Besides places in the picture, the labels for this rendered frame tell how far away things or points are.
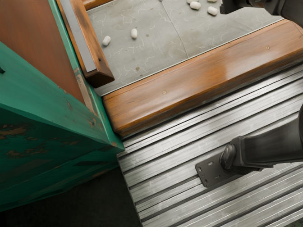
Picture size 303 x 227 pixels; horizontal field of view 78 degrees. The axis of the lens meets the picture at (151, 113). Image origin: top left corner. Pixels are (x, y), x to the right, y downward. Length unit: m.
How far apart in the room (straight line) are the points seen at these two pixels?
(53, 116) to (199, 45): 0.49
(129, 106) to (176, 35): 0.27
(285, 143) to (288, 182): 0.35
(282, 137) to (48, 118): 0.31
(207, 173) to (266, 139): 0.24
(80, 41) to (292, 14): 0.41
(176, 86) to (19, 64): 0.39
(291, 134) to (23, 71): 0.33
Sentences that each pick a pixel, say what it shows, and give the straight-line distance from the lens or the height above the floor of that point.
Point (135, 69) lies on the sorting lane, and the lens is 0.57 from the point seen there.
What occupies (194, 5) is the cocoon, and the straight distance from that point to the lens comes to 0.69.
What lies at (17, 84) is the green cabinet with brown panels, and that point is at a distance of 0.19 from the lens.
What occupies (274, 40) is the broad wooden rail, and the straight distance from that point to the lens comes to 0.66.
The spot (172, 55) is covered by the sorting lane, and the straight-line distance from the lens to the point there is 0.59.
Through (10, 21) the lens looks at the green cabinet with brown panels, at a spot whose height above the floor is 1.06.
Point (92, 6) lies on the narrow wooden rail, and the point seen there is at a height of 0.75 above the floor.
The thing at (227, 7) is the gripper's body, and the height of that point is 0.86.
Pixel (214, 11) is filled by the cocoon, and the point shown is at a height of 0.76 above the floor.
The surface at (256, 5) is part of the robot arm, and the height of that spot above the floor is 0.91.
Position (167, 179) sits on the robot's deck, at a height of 0.67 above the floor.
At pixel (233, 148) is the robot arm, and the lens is 0.47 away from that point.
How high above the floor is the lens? 1.24
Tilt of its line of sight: 75 degrees down
